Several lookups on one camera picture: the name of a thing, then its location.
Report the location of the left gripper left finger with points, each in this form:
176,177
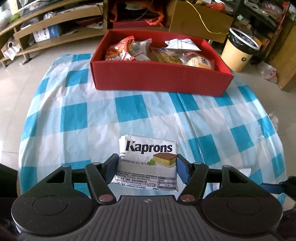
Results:
99,176

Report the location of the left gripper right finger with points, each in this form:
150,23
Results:
193,175

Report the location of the white Kaprons wafer pack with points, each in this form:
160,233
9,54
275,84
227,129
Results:
147,163

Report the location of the red Trolli gummy bag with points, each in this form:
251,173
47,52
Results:
121,51

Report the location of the silver duck gizzard snack pouch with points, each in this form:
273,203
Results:
181,44

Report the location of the silver white snack pouch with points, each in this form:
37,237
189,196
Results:
140,49

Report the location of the blue white checkered tablecloth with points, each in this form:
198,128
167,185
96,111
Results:
71,122

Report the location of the red cardboard box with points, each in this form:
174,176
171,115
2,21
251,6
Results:
156,76

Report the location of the steamed cake pack in box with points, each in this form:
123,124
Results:
194,59

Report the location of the white plastic bag on floor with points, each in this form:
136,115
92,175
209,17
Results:
267,72

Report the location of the orange snack bag in box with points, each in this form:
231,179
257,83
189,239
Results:
164,55

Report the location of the yellow trash bin black liner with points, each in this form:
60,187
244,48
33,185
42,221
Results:
238,50

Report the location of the blue white small box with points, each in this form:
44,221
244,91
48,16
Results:
47,33

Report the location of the wooden TV stand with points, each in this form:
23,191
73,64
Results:
80,20

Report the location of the black metal shelf rack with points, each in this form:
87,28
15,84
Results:
262,20

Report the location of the orange plastic bag in cabinet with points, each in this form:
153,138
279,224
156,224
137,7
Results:
136,14

